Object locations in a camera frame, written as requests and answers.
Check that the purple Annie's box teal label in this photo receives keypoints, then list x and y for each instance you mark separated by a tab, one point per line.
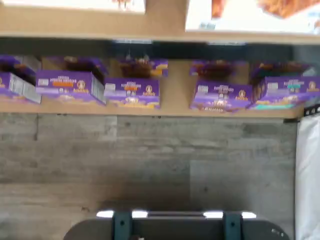
282	90

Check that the white cookie picture box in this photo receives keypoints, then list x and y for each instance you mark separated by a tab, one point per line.
75	6

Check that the orange pretzel crackers box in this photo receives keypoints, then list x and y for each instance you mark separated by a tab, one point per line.
250	23

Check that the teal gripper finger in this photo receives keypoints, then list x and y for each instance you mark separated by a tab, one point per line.
122	225
233	226

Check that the purple Annie's box orange label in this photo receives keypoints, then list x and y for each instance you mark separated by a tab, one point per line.
132	91
67	86

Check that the white plastic sheet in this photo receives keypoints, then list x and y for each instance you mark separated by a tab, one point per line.
308	180

